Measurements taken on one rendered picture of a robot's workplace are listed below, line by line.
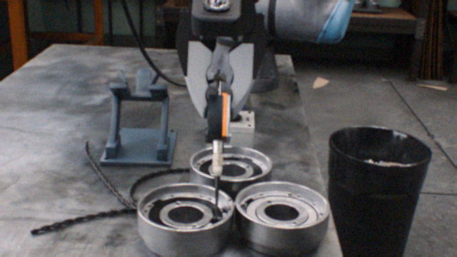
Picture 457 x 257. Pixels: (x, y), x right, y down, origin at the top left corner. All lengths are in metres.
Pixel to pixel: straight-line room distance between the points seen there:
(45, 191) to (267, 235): 0.30
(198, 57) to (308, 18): 0.49
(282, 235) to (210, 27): 0.23
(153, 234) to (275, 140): 0.37
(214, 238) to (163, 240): 0.05
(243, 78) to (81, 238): 0.25
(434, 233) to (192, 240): 1.84
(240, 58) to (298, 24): 0.48
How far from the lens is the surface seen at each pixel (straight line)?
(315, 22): 1.08
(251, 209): 0.65
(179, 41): 0.61
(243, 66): 0.62
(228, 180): 0.68
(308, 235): 0.61
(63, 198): 0.74
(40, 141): 0.91
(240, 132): 0.83
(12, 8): 2.65
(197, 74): 0.62
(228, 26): 0.53
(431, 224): 2.42
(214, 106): 0.62
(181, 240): 0.59
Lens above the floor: 1.15
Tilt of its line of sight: 22 degrees down
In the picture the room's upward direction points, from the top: 3 degrees clockwise
